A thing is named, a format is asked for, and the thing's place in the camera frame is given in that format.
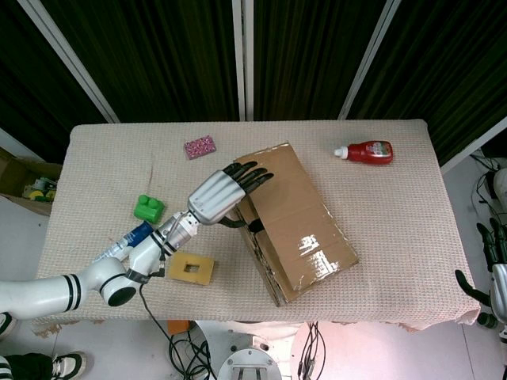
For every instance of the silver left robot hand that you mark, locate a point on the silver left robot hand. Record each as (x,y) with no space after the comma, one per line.
(216,198)

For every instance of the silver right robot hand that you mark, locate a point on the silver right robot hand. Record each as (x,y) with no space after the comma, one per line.
(500,285)

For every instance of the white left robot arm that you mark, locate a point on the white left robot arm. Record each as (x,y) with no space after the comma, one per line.
(47,291)

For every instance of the pink patterned small box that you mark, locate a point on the pink patterned small box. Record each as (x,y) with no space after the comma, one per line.
(200,147)

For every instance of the green toy block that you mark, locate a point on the green toy block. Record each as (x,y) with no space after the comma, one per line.
(148,210)

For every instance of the yellow sponge with hole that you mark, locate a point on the yellow sponge with hole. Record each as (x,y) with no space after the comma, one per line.
(178,271)

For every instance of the blue and white tube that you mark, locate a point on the blue and white tube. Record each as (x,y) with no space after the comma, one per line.
(136,235)

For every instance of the white rounded floor object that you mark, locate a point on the white rounded floor object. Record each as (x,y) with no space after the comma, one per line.
(501,184)

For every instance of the beige waffle tablecloth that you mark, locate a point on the beige waffle tablecloth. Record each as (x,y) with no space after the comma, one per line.
(396,221)

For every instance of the orange object under table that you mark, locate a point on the orange object under table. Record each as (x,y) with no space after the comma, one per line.
(178,326)

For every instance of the dark green folding screen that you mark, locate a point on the dark green folding screen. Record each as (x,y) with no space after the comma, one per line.
(158,59)

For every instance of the red ketchup bottle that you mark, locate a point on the red ketchup bottle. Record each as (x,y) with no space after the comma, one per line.
(370,152)

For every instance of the white robot torso base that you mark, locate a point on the white robot torso base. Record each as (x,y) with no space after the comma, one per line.
(249,362)

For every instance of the black and white sneaker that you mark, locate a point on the black and white sneaker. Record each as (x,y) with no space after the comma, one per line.
(69,364)
(7,324)

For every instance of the black trouser leg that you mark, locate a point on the black trouser leg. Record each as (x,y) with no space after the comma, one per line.
(24,366)

